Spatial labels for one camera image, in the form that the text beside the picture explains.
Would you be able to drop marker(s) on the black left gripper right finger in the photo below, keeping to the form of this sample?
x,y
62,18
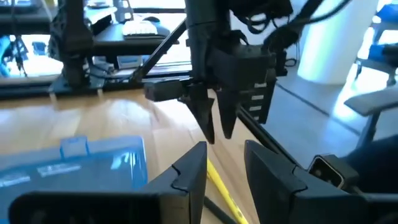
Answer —
x,y
280,199

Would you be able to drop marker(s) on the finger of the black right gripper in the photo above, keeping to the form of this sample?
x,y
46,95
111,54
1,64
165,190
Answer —
x,y
228,115
202,112

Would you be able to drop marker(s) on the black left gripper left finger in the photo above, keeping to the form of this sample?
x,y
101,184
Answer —
x,y
186,199

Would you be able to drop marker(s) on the yellow highlighter marker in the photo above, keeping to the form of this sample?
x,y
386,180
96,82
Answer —
x,y
224,189

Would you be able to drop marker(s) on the blue translucent plastic supply box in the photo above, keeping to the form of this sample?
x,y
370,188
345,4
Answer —
x,y
77,174

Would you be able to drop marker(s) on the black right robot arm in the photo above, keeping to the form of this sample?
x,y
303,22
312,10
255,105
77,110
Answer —
x,y
74,37

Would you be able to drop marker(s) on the white round column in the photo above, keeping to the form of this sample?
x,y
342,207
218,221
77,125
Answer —
x,y
335,40

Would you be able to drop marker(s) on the computer mouse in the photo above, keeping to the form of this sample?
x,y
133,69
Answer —
x,y
151,19

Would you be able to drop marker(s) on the computer keyboard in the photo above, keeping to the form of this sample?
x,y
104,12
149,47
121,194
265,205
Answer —
x,y
140,28

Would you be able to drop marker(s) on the grey chair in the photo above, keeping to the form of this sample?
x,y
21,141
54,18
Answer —
x,y
370,102

